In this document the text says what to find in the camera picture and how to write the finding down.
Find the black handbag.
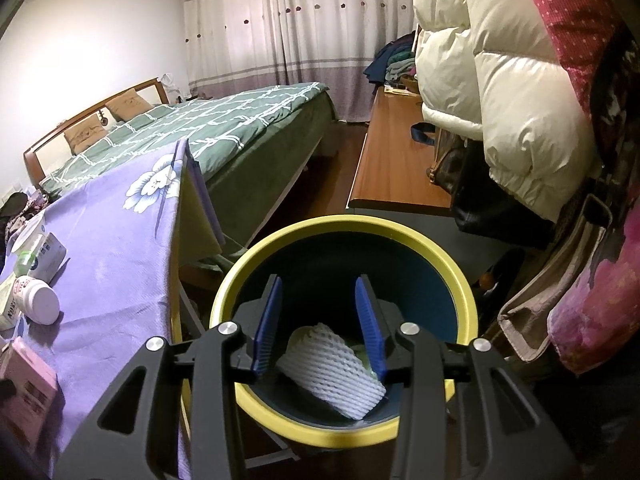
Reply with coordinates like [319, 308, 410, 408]
[450, 145, 556, 251]

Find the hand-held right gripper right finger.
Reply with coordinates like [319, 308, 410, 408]
[354, 274, 586, 480]

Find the white medicine box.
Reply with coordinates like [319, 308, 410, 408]
[0, 280, 23, 331]

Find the blue white box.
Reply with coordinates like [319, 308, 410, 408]
[22, 234, 67, 283]

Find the pink box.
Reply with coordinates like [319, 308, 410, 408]
[0, 336, 58, 428]

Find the brown handbag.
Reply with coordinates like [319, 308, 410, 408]
[427, 132, 468, 196]

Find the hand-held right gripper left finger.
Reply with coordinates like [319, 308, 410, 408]
[52, 274, 283, 480]

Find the pile of clothes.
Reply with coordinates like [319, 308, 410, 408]
[363, 35, 421, 86]

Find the brown pillow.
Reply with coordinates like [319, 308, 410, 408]
[105, 87, 153, 122]
[63, 114, 108, 153]

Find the yellow rimmed dark trash bin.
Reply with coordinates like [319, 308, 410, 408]
[209, 215, 480, 450]

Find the wooden headboard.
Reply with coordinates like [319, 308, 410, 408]
[22, 77, 166, 186]

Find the white foam fruit net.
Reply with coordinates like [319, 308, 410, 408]
[276, 325, 388, 422]

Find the white pill bottle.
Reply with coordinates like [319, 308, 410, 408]
[14, 276, 61, 325]

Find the purple floral tablecloth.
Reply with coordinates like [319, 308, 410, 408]
[0, 137, 226, 480]

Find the red dotted cloth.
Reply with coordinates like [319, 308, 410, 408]
[515, 0, 626, 116]

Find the beige bag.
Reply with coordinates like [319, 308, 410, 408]
[497, 195, 613, 363]

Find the dark floral cloth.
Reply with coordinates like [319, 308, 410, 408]
[0, 194, 46, 256]

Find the striped pink white curtain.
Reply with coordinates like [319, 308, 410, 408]
[181, 0, 418, 123]

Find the white down jacket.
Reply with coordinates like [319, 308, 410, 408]
[412, 0, 603, 223]

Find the bed with green plaid duvet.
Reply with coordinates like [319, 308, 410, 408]
[37, 81, 346, 256]

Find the long wooden desk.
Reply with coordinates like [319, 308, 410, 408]
[346, 85, 456, 218]

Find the pink floral cloth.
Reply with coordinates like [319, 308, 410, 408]
[547, 220, 640, 376]

